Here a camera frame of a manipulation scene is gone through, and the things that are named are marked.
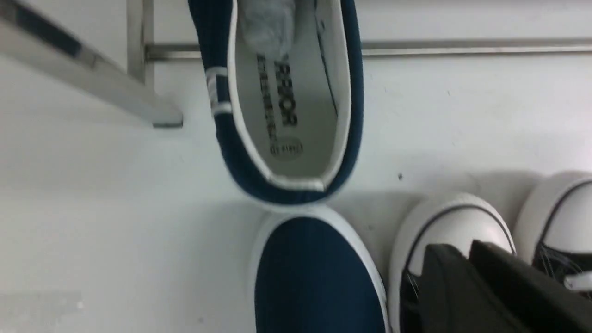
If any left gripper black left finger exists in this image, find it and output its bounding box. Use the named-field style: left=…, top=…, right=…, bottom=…
left=419, top=244, right=531, bottom=333

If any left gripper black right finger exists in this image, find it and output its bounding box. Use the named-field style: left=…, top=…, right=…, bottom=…
left=469, top=240, right=592, bottom=333

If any navy slip-on shoe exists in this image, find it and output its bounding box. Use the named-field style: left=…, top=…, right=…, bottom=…
left=247, top=206, right=390, bottom=333
left=188, top=0, right=364, bottom=206

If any stainless steel shoe rack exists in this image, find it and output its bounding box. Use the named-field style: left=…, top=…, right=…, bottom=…
left=0, top=0, right=592, bottom=128

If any left black canvas sneaker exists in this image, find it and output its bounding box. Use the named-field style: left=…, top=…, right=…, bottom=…
left=388, top=192, right=518, bottom=333

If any black canvas sneaker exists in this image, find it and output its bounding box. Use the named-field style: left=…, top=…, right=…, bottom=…
left=388, top=192, right=518, bottom=333
left=512, top=171, right=592, bottom=300

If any right black canvas sneaker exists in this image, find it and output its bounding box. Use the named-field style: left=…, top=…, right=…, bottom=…
left=512, top=171, right=592, bottom=300

